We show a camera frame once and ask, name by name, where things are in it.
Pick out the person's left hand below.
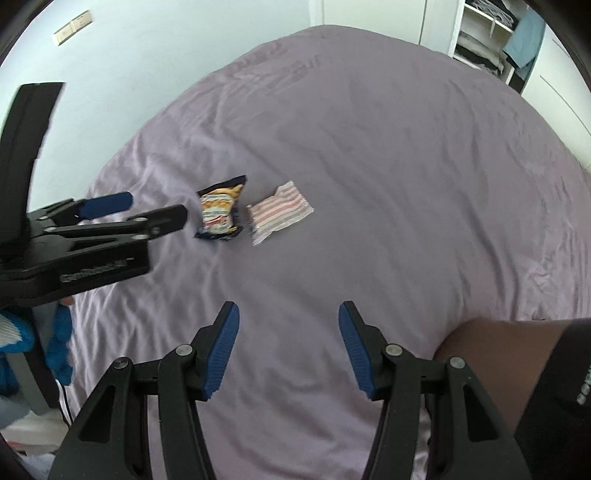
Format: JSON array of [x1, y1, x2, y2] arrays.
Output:
[[0, 302, 75, 398]]

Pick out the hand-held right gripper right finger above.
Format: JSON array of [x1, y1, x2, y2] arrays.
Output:
[[338, 301, 532, 480]]

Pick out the purple bedsheet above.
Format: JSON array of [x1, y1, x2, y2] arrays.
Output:
[[68, 23, 591, 480]]

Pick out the dark yellow snack packet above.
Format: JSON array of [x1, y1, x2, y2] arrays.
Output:
[[193, 174, 248, 241]]

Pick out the beige light switch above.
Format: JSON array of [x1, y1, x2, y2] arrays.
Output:
[[52, 13, 93, 46]]

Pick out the hanging blue garment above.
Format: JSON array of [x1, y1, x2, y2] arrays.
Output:
[[502, 9, 546, 82]]

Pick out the white cloth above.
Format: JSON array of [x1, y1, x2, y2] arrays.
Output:
[[0, 378, 75, 464]]

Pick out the folded dark clothes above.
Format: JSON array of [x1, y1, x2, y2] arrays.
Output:
[[454, 30, 509, 75], [464, 0, 516, 29]]

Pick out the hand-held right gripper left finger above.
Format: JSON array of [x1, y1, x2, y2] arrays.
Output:
[[48, 301, 241, 480]]

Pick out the white wardrobe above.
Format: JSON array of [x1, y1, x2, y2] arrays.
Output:
[[414, 0, 591, 154]]

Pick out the person's leg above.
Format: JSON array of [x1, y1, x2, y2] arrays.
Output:
[[433, 316, 591, 480]]

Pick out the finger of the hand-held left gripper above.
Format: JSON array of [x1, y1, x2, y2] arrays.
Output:
[[74, 191, 135, 220], [85, 204, 189, 241]]

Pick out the pink striped snack packet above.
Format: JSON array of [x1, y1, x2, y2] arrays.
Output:
[[246, 180, 315, 247]]

